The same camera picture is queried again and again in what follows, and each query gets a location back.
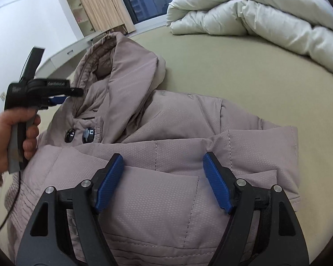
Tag white desk with drawers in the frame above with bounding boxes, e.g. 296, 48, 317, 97
36, 29, 111, 82

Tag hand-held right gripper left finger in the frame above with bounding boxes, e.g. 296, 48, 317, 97
17, 153, 125, 266

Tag white open shelf cabinet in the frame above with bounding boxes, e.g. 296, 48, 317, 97
60, 0, 97, 38

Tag person's left hand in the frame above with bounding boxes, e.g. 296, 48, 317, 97
0, 108, 41, 174

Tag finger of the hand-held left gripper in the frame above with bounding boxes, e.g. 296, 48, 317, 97
48, 88, 84, 107

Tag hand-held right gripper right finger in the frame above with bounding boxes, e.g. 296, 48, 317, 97
203, 152, 311, 266

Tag white duvet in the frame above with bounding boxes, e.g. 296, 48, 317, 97
166, 0, 333, 81

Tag mauve hooded puffer jacket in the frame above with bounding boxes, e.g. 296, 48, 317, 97
4, 31, 301, 266

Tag black cable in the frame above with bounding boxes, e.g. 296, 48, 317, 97
0, 170, 22, 235

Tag olive green bed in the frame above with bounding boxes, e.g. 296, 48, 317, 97
0, 23, 333, 266

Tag beige curtain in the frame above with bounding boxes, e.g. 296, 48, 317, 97
75, 0, 136, 34

